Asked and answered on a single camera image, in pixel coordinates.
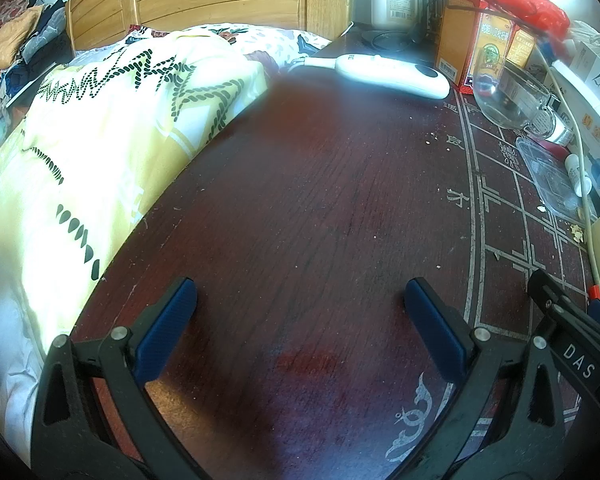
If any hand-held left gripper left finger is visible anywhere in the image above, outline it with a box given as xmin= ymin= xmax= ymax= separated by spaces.
xmin=30 ymin=276 xmax=213 ymax=480

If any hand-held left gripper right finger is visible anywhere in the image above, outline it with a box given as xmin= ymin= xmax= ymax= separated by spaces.
xmin=387 ymin=276 xmax=567 ymax=480

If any small white bottle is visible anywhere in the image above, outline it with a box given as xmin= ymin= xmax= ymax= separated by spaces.
xmin=564 ymin=154 xmax=592 ymax=197

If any clear plastic lid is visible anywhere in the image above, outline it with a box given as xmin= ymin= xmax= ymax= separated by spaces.
xmin=517 ymin=137 xmax=584 ymax=222

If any yellow patterned bed cover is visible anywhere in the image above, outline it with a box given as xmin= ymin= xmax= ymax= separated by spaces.
xmin=0 ymin=26 xmax=274 ymax=463

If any clear glass measuring cup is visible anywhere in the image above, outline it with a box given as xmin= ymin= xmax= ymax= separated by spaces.
xmin=473 ymin=62 xmax=557 ymax=134

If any white handheld device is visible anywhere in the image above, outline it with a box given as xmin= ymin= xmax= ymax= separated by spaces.
xmin=285 ymin=52 xmax=452 ymax=100

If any small yellow medicine box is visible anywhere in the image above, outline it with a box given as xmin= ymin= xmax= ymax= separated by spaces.
xmin=504 ymin=24 xmax=539 ymax=69

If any orange medicine box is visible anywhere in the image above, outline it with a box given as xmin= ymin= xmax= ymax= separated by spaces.
xmin=437 ymin=0 xmax=512 ymax=89

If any black round base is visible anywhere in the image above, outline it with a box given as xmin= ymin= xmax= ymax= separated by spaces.
xmin=359 ymin=29 xmax=427 ymax=54

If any floral pillow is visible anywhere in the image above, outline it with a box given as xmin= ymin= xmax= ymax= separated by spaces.
xmin=126 ymin=22 xmax=332 ymax=70

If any pile of clothes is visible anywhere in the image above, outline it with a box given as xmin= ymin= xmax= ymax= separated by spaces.
xmin=0 ymin=0 xmax=75 ymax=161

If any orange cushion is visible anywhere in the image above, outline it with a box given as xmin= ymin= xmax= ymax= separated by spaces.
xmin=0 ymin=7 xmax=44 ymax=70

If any red floral blanket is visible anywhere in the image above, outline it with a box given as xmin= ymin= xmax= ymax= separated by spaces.
xmin=0 ymin=0 xmax=42 ymax=27

